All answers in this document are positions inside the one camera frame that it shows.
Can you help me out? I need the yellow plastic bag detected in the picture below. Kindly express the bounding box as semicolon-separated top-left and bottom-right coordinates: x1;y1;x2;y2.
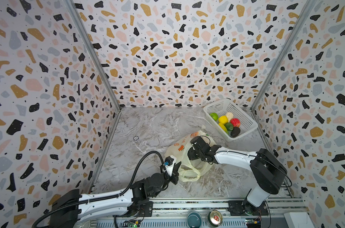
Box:
165;130;216;182

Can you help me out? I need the green yellow mango fruit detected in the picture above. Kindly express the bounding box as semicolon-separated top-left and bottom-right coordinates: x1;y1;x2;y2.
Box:
219;123;228;134

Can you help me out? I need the bright green round fruit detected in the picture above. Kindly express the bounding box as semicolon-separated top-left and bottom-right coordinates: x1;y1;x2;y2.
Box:
209;113;219;121

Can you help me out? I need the dark green fruit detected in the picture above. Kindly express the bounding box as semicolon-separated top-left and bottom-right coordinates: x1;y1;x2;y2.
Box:
225;123;234;132

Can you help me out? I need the yellow lemon fruit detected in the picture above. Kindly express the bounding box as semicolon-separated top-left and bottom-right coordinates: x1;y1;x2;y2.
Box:
218;116;229;124

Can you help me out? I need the dark avocado fruit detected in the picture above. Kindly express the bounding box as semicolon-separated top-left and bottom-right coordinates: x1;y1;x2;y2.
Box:
230;126;241;138

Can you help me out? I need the red apple fruit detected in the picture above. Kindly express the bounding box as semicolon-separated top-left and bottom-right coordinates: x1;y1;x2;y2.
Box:
230;118;241;127

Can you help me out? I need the beige pear fruit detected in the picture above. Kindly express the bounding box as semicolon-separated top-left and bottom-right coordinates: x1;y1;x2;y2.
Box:
225;112;234;121

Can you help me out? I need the white plastic mesh basket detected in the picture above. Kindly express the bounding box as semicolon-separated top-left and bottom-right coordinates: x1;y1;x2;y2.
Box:
203;98;258;142

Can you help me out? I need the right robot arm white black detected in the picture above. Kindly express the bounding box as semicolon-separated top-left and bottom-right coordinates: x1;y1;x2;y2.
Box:
188;136;287;216

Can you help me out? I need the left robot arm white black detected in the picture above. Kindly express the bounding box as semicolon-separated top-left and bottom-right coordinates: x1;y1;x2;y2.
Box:
49;158;181;228

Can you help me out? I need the left green circuit board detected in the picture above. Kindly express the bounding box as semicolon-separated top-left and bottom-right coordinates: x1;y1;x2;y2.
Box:
121;219;141;228

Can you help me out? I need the green circuit board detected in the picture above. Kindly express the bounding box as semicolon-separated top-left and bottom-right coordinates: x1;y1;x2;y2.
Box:
121;219;141;228
245;218;261;228

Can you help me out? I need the teal round cup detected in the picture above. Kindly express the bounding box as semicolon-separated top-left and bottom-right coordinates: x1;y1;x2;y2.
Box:
187;211;202;228

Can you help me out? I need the metal drink can top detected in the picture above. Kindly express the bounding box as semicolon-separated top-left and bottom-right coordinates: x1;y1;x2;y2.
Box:
208;210;223;228

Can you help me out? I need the right green circuit board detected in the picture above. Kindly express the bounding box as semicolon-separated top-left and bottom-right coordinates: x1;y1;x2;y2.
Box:
245;218;261;228

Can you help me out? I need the white box corner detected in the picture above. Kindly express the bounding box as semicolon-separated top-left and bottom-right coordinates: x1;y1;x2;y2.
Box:
284;212;315;228

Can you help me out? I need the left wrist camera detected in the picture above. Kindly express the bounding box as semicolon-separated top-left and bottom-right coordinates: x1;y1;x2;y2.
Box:
163;156;176;177

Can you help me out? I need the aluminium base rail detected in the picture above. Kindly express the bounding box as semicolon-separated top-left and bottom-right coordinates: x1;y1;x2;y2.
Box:
69;198;308;228

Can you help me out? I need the black corrugated cable conduit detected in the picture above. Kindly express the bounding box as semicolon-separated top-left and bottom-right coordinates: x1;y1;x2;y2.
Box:
31;150;165;228

